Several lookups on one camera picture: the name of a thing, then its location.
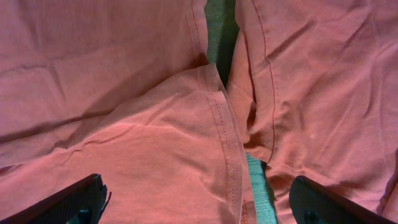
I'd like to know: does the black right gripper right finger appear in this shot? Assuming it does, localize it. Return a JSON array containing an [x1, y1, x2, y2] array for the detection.
[[289, 175, 396, 224]]

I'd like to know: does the plain orange t-shirt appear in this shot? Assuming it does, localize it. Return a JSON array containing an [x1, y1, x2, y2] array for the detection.
[[227, 0, 397, 223]]

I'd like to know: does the orange McKinney soccer t-shirt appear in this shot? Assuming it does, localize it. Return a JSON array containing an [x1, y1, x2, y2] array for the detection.
[[1, 0, 257, 223]]

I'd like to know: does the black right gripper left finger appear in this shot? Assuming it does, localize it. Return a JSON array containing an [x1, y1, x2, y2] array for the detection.
[[1, 174, 111, 224]]

